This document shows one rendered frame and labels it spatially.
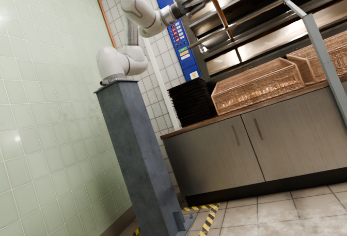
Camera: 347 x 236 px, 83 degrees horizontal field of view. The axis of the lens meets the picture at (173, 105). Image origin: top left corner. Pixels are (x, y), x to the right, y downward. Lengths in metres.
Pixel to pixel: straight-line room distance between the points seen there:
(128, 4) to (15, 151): 0.97
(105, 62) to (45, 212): 0.92
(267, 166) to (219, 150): 0.30
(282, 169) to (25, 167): 1.48
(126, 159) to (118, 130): 0.18
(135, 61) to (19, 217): 1.09
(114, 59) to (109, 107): 0.32
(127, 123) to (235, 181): 0.81
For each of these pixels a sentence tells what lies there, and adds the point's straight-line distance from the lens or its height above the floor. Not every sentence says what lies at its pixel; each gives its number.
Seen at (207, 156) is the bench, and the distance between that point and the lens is 1.44.
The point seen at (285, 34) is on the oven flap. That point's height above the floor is 1.01.
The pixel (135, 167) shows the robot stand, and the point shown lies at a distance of 1.27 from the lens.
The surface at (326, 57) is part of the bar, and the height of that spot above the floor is 0.70.
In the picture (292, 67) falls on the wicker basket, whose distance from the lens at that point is 1.41.
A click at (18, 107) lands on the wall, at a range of 1.46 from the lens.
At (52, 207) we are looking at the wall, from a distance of 1.44.
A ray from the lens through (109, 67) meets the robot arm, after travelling 1.34.
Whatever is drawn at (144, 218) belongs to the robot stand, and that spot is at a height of 0.16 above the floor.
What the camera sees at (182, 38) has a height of 1.38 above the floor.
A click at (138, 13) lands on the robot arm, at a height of 1.16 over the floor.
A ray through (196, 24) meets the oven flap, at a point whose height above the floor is 1.39.
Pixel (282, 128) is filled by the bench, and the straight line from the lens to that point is 1.37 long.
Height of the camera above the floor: 0.65
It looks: 4 degrees up
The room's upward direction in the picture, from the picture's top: 20 degrees counter-clockwise
